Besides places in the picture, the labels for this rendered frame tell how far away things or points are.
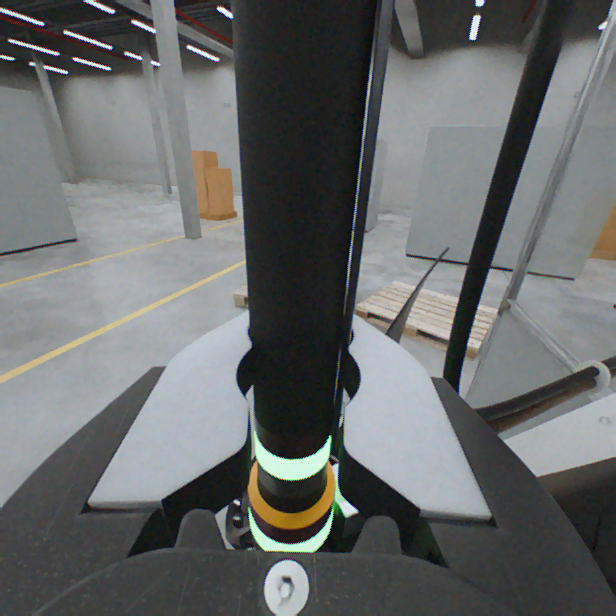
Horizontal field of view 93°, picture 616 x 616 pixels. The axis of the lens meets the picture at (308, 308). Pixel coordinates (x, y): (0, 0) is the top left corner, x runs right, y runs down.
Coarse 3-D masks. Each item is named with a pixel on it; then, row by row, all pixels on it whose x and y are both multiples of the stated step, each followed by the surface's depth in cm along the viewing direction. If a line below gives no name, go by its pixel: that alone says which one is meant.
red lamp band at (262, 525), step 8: (248, 496) 14; (256, 512) 13; (328, 512) 14; (256, 520) 14; (264, 520) 13; (320, 520) 13; (328, 520) 14; (264, 528) 13; (272, 528) 13; (280, 528) 13; (304, 528) 13; (312, 528) 13; (320, 528) 14; (272, 536) 13; (280, 536) 13; (288, 536) 13; (296, 536) 13; (304, 536) 13; (312, 536) 13
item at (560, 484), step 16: (592, 464) 20; (608, 464) 19; (544, 480) 20; (560, 480) 19; (576, 480) 18; (592, 480) 18; (608, 480) 17; (560, 496) 17; (576, 496) 16; (592, 496) 16; (608, 496) 15; (576, 512) 15; (592, 512) 14; (608, 512) 14; (576, 528) 14; (592, 528) 13; (608, 528) 13; (592, 544) 12; (608, 544) 12; (608, 560) 12; (608, 576) 11
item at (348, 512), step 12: (336, 468) 18; (348, 504) 16; (336, 516) 17; (348, 516) 16; (360, 516) 16; (336, 528) 17; (348, 528) 16; (360, 528) 17; (336, 540) 17; (348, 540) 17; (336, 552) 16; (348, 552) 16
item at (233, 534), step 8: (240, 496) 33; (232, 504) 32; (240, 504) 32; (248, 504) 30; (232, 512) 31; (240, 512) 31; (248, 512) 29; (232, 520) 30; (240, 520) 30; (248, 520) 29; (232, 528) 28; (240, 528) 28; (248, 528) 26; (232, 536) 27; (240, 536) 26; (248, 536) 26; (232, 544) 27; (240, 544) 26; (248, 544) 26
